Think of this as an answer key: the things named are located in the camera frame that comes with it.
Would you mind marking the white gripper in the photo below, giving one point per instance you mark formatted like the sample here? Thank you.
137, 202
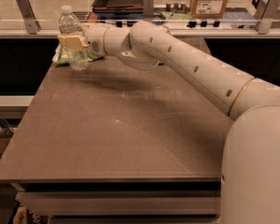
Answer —
94, 38

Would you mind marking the clear plastic water bottle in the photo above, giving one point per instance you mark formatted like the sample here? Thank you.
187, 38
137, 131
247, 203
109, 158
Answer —
69, 24

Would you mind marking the left metal glass bracket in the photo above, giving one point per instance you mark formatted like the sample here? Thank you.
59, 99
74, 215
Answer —
32, 26

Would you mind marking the right metal glass bracket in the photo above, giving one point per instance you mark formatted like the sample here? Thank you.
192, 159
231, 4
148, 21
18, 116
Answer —
265, 19

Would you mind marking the green jalapeno chip bag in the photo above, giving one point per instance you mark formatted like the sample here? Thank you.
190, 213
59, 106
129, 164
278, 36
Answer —
64, 55

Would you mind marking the metal glass bracket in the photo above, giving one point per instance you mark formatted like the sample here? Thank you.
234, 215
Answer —
148, 6
32, 26
265, 19

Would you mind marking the middle metal glass bracket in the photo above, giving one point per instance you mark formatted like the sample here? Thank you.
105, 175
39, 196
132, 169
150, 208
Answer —
148, 6

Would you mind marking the yellow printed bag under table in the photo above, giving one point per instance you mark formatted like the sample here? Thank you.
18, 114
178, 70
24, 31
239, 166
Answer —
25, 216

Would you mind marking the grey table drawer front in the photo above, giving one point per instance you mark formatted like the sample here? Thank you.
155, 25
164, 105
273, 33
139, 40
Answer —
120, 203

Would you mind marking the brown cardboard box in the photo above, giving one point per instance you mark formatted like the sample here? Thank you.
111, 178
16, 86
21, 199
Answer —
207, 9

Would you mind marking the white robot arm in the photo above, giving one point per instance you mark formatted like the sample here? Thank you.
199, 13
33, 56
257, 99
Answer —
250, 171

